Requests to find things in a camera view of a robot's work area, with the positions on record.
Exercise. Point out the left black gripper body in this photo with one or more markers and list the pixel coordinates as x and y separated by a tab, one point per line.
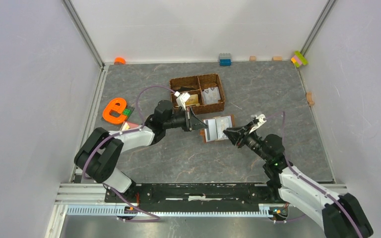
177	120

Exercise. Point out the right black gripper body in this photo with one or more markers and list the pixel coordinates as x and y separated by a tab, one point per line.
251	140

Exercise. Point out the brown leather card holder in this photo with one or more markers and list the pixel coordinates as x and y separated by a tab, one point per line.
222	123

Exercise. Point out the white card black stripe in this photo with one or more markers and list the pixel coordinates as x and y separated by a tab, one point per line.
211	130

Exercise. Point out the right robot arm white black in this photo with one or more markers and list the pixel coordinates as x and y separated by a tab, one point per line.
339	216

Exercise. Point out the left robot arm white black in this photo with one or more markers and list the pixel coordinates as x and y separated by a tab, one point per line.
100	153

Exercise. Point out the gold card in basket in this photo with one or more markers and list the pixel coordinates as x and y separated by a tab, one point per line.
193	100

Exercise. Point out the black card in basket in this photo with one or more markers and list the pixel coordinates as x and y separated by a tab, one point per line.
184	89

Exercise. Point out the white cards in basket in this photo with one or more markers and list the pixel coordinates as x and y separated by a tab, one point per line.
211	95

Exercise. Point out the pink card on table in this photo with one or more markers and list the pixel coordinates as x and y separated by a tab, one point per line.
127	125

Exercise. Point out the brown wicker divided basket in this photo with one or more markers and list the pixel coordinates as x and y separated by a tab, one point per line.
202	82

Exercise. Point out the green toy block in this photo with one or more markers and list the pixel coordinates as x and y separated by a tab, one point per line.
127	111

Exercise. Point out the orange plastic letter toy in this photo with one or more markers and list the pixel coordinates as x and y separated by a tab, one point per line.
113	113

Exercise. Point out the wooden arch block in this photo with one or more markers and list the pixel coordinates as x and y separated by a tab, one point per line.
309	98

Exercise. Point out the blue grey toy brick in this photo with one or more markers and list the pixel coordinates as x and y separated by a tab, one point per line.
225	59

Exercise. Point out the flat wooden block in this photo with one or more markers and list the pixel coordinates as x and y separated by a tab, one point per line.
277	58

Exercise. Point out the green pink yellow brick stack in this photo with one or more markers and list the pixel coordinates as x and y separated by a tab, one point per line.
298	59

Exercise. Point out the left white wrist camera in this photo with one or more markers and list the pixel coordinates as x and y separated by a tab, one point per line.
181	99

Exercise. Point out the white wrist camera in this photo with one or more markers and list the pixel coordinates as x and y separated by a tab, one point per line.
181	99
258	121

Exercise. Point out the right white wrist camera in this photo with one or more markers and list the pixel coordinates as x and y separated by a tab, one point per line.
258	121

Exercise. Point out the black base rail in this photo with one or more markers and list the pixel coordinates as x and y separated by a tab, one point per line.
201	197

